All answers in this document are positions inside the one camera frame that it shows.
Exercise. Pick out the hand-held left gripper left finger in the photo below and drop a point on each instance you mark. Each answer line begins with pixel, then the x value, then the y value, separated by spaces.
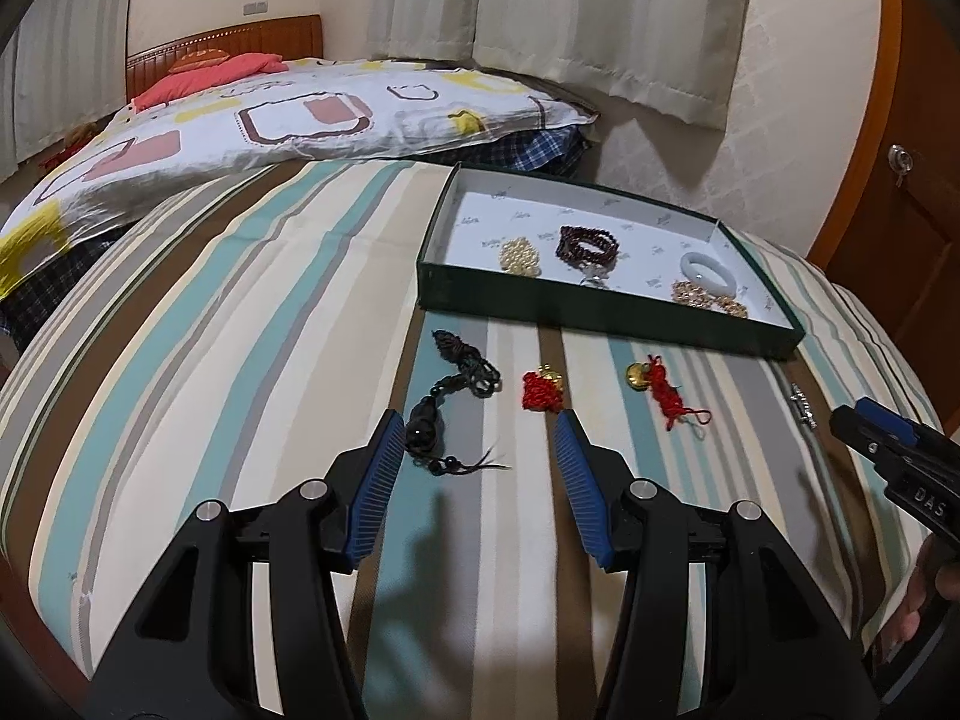
pixel 375 487

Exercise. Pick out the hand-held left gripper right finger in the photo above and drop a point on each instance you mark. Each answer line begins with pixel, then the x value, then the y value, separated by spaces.
pixel 581 480

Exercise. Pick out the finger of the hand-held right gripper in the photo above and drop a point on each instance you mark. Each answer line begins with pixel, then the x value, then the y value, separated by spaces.
pixel 892 420
pixel 855 431

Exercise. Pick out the small red knot charm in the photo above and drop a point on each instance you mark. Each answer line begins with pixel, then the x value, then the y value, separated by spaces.
pixel 538 394

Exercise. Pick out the long red knot charm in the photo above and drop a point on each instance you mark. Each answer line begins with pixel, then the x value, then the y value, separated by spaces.
pixel 664 390

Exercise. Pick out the white jade bangle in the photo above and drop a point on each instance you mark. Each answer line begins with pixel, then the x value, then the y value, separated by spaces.
pixel 694 264

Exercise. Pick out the dark green cardboard box tray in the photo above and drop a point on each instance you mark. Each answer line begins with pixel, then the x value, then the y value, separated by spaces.
pixel 645 240

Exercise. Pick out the person's right hand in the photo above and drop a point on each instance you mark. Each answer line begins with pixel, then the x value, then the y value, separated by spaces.
pixel 909 604

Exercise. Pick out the striped tablecloth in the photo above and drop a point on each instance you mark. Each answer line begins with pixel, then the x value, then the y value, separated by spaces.
pixel 225 390

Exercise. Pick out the silver door lock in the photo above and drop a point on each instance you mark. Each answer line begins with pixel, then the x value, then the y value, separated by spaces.
pixel 901 157

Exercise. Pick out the brown wooden door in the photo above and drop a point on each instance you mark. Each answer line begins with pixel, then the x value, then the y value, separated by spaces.
pixel 900 75

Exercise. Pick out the white patterned quilt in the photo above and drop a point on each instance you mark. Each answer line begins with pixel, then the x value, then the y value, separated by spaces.
pixel 225 135

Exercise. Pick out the pink pillow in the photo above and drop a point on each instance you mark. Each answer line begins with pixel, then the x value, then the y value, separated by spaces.
pixel 195 79

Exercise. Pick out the red box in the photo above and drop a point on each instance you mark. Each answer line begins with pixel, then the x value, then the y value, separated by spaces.
pixel 58 159

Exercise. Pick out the white curtain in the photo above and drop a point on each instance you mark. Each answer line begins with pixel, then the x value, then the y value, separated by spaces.
pixel 615 22
pixel 427 0
pixel 67 52

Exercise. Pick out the wooden headboard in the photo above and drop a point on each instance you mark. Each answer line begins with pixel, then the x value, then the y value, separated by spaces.
pixel 262 41

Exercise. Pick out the wall socket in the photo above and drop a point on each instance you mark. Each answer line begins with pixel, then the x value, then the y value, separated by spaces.
pixel 255 8

